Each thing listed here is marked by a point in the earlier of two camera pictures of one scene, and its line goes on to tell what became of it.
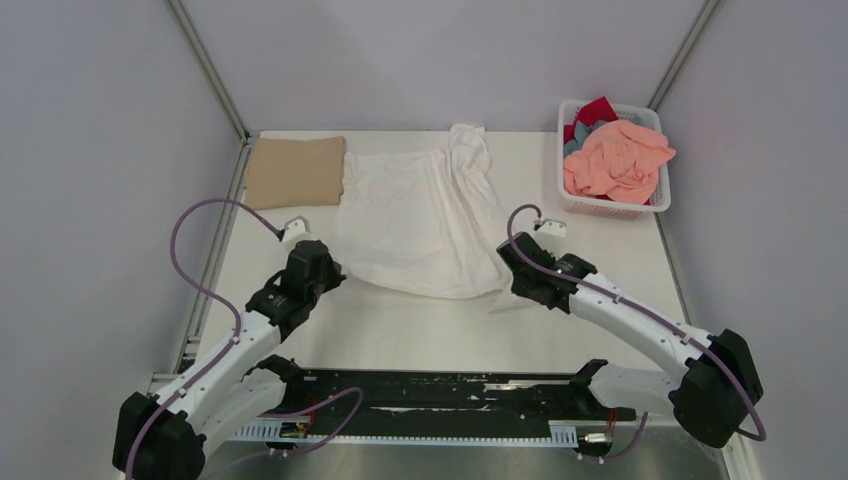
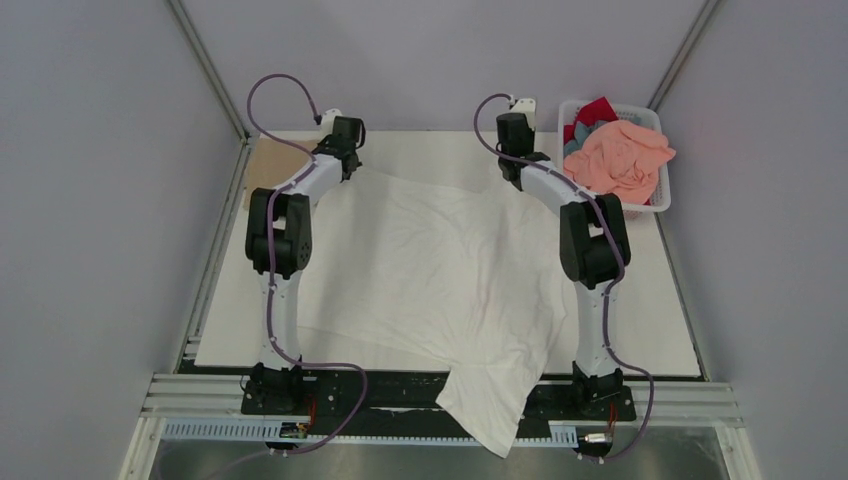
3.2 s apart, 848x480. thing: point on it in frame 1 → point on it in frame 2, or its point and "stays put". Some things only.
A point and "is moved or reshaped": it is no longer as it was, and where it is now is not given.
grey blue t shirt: x=581 y=131 stays put
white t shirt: x=427 y=223 is moved or reshaped
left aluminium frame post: x=202 y=58 stays put
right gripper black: x=517 y=286 → x=531 y=136
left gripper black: x=335 y=274 → x=324 y=142
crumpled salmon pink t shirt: x=619 y=160 stays put
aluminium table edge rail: x=208 y=273 stays put
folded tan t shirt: x=288 y=172 stays put
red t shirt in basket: x=589 y=114 stays put
